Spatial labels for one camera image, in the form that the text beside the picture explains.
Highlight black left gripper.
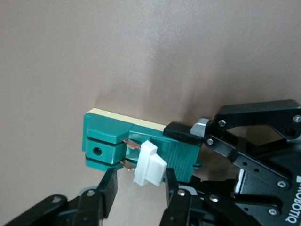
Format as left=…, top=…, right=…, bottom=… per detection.
left=164, top=99, right=301, bottom=226

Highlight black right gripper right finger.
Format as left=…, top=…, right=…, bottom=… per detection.
left=162, top=168, right=212, bottom=226

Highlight green load switch white lever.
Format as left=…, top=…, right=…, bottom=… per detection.
left=81, top=107, right=204, bottom=188

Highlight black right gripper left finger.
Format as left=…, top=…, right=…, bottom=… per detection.
left=0, top=167, right=118, bottom=226

